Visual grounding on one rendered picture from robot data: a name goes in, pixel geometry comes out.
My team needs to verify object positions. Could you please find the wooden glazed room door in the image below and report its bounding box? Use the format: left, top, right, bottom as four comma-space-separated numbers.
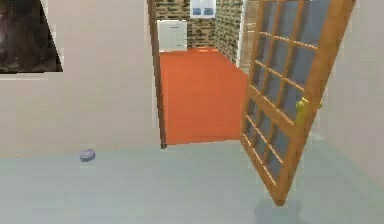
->
239, 0, 357, 207

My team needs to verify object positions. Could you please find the white chest of drawers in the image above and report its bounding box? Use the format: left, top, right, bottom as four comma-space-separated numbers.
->
157, 19, 188, 53

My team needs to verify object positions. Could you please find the white framed window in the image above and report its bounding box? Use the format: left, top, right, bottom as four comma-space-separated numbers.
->
189, 0, 217, 19

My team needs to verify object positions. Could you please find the dark framed wall picture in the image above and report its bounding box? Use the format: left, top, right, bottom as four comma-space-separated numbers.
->
0, 0, 64, 74

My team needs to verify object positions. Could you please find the yellow door handle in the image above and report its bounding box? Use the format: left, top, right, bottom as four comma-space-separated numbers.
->
295, 96, 323, 125

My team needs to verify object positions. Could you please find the small purple round object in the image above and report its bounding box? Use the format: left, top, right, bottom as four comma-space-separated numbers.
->
79, 148, 97, 163

